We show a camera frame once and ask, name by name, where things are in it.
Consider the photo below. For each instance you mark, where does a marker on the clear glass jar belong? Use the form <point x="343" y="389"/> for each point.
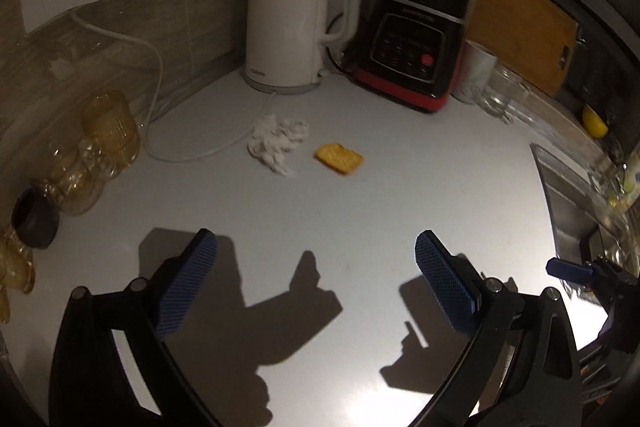
<point x="502" y="92"/>

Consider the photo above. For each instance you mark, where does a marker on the stainless steel sink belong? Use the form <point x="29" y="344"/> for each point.
<point x="565" y="197"/>

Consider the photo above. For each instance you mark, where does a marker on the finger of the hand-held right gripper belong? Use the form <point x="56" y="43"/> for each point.
<point x="567" y="268"/>

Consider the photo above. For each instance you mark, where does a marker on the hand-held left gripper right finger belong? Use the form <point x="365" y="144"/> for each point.
<point x="445" y="282"/>

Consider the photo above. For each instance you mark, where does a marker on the yellow bowl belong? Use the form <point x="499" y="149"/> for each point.
<point x="595" y="122"/>

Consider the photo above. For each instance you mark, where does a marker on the white tissue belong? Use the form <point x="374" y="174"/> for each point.
<point x="275" y="142"/>

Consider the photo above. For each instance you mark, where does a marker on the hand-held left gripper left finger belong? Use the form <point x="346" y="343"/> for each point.
<point x="187" y="287"/>

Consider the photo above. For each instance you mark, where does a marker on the dark brown cup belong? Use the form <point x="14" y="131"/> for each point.
<point x="35" y="219"/>

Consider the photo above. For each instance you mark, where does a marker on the dish soap bottle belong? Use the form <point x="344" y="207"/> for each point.
<point x="627" y="182"/>

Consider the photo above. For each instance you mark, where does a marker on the white electric kettle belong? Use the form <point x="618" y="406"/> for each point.
<point x="285" y="17"/>

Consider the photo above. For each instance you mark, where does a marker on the black and red blender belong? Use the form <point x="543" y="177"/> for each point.
<point x="415" y="37"/>

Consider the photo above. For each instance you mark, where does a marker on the white cup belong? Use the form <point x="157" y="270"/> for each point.
<point x="472" y="72"/>

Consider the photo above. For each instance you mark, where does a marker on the wooden cutting board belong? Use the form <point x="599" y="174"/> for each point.
<point x="525" y="32"/>

